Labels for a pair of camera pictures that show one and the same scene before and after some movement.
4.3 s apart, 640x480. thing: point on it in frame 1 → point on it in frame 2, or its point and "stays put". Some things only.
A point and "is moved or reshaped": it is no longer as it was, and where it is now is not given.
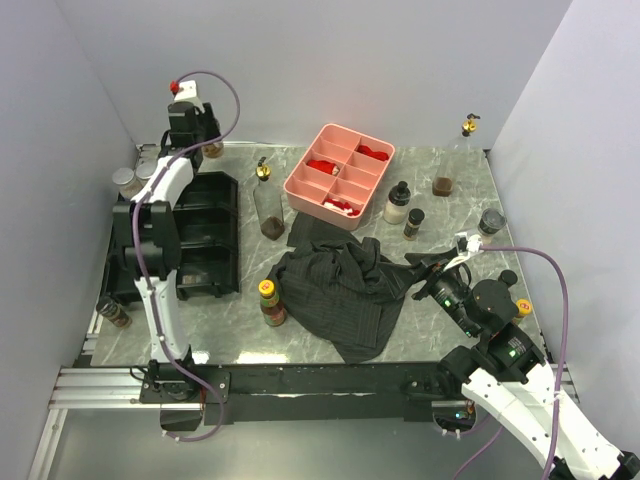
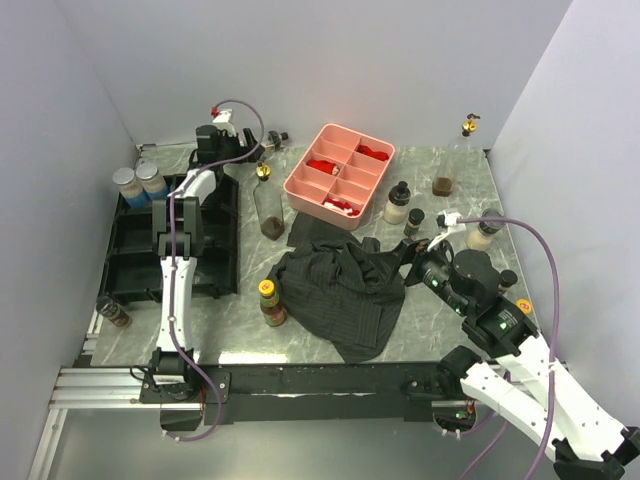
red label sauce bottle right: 524,307 stays put
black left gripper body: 208,127 → 231,148
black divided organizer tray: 206,217 stays put
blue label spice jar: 129,186 stays put
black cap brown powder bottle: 213,150 is moved or reshaped
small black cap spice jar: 415,217 stays put
